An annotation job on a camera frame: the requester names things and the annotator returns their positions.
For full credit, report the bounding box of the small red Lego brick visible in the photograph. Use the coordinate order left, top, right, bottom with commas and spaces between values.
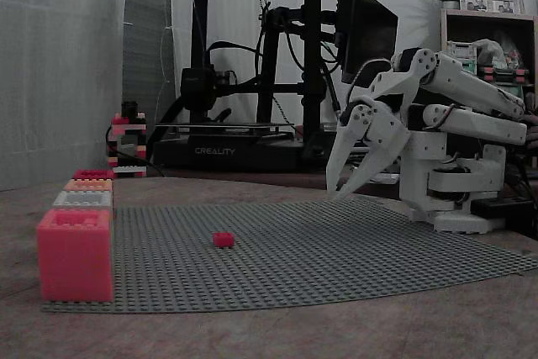
212, 231, 236, 249

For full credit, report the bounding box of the grey Lego baseplate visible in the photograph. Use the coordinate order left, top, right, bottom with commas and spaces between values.
40, 197, 538, 314

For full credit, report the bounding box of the dark pink lego block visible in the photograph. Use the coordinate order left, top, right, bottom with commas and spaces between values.
72, 168, 116, 181

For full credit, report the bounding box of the orange lego block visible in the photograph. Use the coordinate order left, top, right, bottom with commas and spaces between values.
63, 178, 115, 193

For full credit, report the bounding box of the grey lego block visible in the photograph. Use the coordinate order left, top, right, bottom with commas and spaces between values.
51, 190, 115, 211

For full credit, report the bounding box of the large pink lego block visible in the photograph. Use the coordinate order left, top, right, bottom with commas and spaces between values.
35, 208, 115, 304

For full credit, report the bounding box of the black monitor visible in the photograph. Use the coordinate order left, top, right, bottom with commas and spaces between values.
335, 0, 400, 86

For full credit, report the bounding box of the clear plastic bag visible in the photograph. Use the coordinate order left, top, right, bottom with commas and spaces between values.
471, 38, 506, 66

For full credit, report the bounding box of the black Creality 3D printer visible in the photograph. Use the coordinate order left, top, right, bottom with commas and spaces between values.
150, 0, 340, 174

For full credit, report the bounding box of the wooden shelf cube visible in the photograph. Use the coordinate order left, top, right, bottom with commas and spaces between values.
440, 8, 538, 98

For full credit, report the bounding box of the black power strip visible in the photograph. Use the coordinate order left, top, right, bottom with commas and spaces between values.
470, 196, 538, 220

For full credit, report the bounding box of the small white picture frame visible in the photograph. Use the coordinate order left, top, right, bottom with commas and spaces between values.
458, 0, 492, 13
488, 0, 521, 15

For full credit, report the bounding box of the black camera cable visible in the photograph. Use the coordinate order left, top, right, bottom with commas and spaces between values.
113, 146, 168, 178

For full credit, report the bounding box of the red white brick tower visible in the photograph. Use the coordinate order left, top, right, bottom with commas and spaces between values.
106, 100, 149, 178

